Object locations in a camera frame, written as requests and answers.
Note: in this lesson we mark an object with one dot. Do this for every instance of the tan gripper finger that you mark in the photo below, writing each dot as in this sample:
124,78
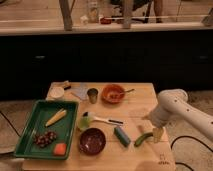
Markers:
157,134

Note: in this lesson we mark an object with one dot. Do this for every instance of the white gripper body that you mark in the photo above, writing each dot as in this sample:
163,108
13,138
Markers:
158,117

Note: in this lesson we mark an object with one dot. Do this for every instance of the green pepper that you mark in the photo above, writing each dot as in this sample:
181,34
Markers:
142,138

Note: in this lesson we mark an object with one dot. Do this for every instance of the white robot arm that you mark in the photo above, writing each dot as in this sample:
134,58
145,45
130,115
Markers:
175,102

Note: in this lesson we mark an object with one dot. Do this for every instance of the green rectangular block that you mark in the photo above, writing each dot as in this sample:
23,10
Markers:
122,136

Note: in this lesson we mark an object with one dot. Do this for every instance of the orange bowl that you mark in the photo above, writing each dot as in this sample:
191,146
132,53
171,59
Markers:
112,93

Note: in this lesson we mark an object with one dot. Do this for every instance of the dark purple bowl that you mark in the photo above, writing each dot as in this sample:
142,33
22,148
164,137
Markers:
92,141

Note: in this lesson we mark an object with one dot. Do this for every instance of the metal cup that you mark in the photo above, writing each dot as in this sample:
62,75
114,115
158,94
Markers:
92,95

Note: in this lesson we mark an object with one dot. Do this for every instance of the grey cloth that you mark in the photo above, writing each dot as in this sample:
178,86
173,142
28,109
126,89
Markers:
80,91

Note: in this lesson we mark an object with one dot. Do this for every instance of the green plastic tray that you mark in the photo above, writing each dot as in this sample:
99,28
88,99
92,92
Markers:
42,111

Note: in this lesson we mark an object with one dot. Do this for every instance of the yellow corn cob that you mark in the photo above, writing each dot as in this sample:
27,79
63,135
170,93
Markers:
59,115

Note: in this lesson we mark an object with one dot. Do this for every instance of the orange sponge block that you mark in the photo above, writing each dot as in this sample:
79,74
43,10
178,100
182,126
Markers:
60,149

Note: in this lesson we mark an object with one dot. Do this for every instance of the white round lid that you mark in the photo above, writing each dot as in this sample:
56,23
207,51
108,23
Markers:
57,92

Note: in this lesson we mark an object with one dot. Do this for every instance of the dark grape bunch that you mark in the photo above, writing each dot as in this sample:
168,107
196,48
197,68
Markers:
45,139

